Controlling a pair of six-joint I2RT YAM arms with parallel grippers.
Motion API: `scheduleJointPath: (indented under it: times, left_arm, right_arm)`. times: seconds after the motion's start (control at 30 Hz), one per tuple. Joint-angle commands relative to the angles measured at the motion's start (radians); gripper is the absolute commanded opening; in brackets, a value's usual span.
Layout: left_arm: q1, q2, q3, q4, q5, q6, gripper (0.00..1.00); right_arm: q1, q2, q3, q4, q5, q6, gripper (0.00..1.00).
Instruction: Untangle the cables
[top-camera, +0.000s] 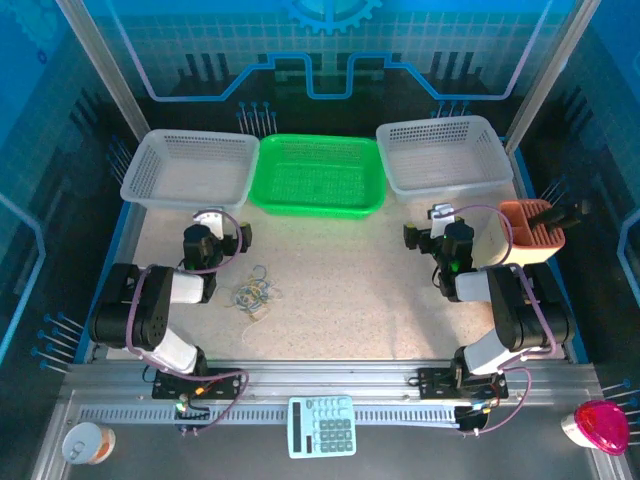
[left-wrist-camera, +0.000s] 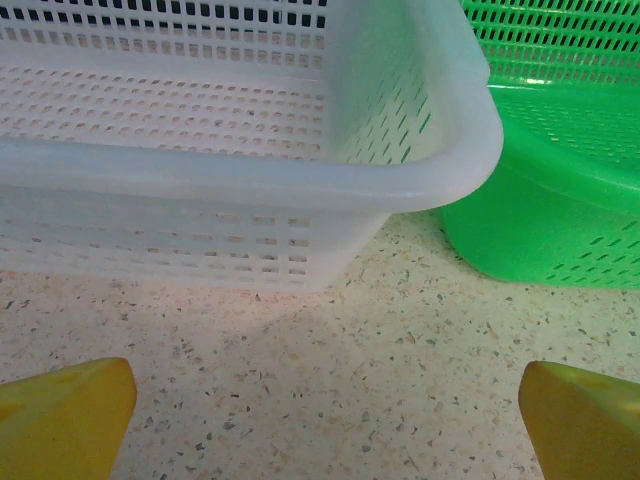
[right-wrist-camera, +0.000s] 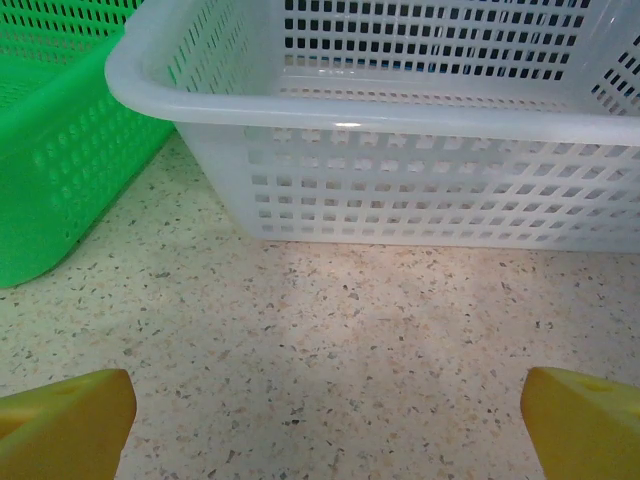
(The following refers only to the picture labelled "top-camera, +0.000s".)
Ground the thin blue cable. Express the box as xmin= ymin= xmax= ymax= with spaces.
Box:
xmin=232 ymin=279 xmax=281 ymax=321
xmin=234 ymin=264 xmax=274 ymax=311

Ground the beige orange slotted holder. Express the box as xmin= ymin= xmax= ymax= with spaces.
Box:
xmin=472 ymin=198 xmax=567 ymax=269

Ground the white perforated plastic basket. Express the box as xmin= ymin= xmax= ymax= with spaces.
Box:
xmin=119 ymin=128 xmax=261 ymax=211
xmin=374 ymin=114 xmax=515 ymax=206

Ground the green perforated plastic basket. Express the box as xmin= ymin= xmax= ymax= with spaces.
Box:
xmin=248 ymin=133 xmax=387 ymax=221

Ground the light blue calculator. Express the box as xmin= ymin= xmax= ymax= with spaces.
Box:
xmin=287 ymin=395 xmax=358 ymax=460

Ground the white tape roll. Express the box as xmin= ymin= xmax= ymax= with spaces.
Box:
xmin=61 ymin=422 xmax=117 ymax=466

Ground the white cup pink lid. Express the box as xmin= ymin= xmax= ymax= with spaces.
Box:
xmin=560 ymin=399 xmax=631 ymax=457

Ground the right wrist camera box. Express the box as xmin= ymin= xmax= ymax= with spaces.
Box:
xmin=428 ymin=203 xmax=464 ymax=236

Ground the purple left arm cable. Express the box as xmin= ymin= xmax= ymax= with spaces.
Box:
xmin=124 ymin=208 xmax=250 ymax=437

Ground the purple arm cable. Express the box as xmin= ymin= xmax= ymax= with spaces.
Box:
xmin=124 ymin=208 xmax=250 ymax=437
xmin=447 ymin=203 xmax=559 ymax=439

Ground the black handled tool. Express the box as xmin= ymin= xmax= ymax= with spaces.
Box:
xmin=532 ymin=199 xmax=592 ymax=235

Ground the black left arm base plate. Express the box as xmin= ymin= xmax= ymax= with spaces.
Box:
xmin=152 ymin=367 xmax=244 ymax=401

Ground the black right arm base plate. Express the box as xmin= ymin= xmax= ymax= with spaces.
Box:
xmin=417 ymin=367 xmax=509 ymax=401

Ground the aluminium front rail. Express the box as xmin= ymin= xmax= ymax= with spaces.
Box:
xmin=64 ymin=358 xmax=599 ymax=401

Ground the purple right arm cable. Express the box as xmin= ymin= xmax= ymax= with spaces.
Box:
xmin=447 ymin=203 xmax=559 ymax=439

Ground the grey slotted cable duct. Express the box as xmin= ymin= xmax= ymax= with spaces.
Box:
xmin=78 ymin=403 xmax=464 ymax=427

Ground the aluminium frame post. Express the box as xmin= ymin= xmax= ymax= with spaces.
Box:
xmin=53 ymin=0 xmax=151 ymax=142
xmin=503 ymin=0 xmax=601 ymax=152

